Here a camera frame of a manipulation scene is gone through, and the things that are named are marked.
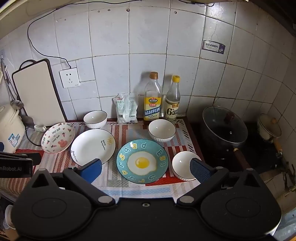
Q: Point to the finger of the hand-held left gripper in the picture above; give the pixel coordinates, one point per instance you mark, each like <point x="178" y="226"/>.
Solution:
<point x="35" y="159"/>

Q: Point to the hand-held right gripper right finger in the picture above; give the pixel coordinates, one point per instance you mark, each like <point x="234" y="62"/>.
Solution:
<point x="200" y="171"/>

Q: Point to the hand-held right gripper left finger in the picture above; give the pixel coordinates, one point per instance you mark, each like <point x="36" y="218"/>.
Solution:
<point x="92" y="170"/>

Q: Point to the white ribbed bowl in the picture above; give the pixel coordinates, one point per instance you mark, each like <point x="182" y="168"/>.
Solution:
<point x="95" y="120"/>
<point x="161" y="131"/>
<point x="181" y="165"/>

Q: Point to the white plate with sun print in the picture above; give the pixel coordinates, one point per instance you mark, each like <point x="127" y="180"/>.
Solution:
<point x="92" y="146"/>

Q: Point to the pink bear print plate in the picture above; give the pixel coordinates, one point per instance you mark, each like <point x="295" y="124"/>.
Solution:
<point x="57" y="139"/>

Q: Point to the blue fried egg plate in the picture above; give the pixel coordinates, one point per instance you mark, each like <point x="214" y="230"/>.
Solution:
<point x="142" y="162"/>

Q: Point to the black cooking pot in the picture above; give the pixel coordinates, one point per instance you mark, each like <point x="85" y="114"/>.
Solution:
<point x="211" y="146"/>

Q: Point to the white power strip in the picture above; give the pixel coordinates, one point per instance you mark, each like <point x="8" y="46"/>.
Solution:
<point x="39" y="128"/>

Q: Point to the white rice cooker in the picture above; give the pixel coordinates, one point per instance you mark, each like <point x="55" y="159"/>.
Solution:
<point x="10" y="129"/>

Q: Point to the white round container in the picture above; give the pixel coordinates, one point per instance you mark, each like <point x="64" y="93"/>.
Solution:
<point x="9" y="216"/>

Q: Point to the glass pot lid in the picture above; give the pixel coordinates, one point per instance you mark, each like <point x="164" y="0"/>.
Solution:
<point x="222" y="125"/>

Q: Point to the striped table mat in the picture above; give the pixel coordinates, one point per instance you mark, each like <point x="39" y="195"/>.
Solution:
<point x="129" y="133"/>

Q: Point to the black gas stove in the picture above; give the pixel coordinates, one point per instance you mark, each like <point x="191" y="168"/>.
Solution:
<point x="254" y="157"/>

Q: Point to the metal ladle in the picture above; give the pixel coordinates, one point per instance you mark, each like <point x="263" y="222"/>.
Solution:
<point x="16" y="104"/>

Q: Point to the white cutting board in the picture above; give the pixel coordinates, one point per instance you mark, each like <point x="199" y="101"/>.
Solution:
<point x="34" y="92"/>

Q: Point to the yellow cap vinegar bottle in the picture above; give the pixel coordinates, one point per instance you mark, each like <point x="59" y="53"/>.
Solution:
<point x="172" y="109"/>

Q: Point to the white plastic seasoning bag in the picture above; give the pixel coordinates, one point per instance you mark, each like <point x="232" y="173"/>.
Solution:
<point x="126" y="109"/>

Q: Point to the small white enamel pot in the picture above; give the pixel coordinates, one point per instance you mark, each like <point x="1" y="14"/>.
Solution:
<point x="266" y="129"/>

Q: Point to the yellow label cooking wine bottle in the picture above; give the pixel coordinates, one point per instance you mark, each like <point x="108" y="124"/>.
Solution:
<point x="152" y="106"/>

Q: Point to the dark range hood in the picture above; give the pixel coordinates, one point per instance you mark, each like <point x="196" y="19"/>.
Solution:
<point x="282" y="14"/>

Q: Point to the white wall socket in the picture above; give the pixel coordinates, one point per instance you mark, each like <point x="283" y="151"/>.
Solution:
<point x="69" y="77"/>

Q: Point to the wall sticker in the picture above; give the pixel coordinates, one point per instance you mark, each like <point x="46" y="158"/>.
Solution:
<point x="212" y="47"/>

